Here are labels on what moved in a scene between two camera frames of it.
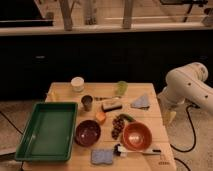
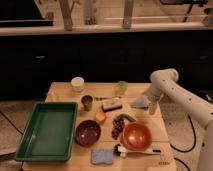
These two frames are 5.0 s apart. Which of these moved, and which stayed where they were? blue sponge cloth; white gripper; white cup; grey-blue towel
Moved: white gripper
Stayed: blue sponge cloth; white cup; grey-blue towel
